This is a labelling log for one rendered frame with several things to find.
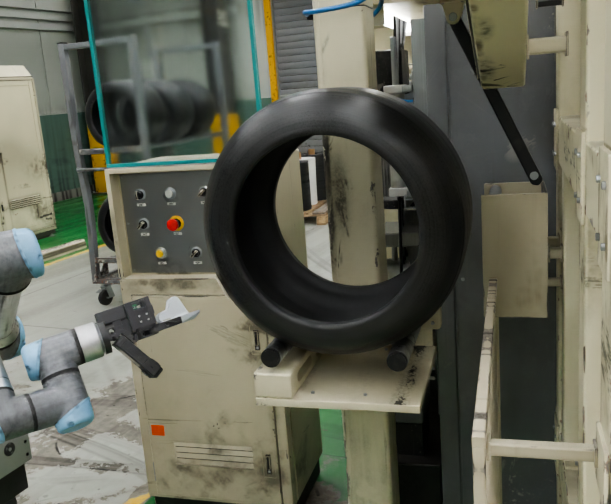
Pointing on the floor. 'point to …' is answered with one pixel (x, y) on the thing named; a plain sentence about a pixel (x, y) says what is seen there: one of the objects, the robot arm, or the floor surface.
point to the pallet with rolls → (313, 186)
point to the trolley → (88, 179)
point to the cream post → (356, 232)
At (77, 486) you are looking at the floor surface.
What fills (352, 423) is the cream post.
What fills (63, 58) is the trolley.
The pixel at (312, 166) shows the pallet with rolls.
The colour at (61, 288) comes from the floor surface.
